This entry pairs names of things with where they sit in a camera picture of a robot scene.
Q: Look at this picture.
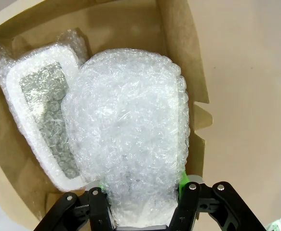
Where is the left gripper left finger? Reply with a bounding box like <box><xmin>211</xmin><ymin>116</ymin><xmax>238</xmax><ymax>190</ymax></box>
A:
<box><xmin>34</xmin><ymin>182</ymin><xmax>115</xmax><ymax>231</ymax></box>

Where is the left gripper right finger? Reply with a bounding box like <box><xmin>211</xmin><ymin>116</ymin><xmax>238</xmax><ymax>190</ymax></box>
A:
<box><xmin>168</xmin><ymin>168</ymin><xmax>266</xmax><ymax>231</ymax></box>

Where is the thickly bubble-wrapped clock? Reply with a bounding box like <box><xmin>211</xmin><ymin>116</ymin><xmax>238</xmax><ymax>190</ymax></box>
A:
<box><xmin>61</xmin><ymin>47</ymin><xmax>192</xmax><ymax>221</ymax></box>

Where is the bubble-wrapped clock with visible screen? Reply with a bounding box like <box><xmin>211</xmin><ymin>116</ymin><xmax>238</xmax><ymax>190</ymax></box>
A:
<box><xmin>0</xmin><ymin>28</ymin><xmax>91</xmax><ymax>193</ymax></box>

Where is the brown cardboard box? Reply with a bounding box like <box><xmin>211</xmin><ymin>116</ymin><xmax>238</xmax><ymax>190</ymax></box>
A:
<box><xmin>0</xmin><ymin>0</ymin><xmax>214</xmax><ymax>231</ymax></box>

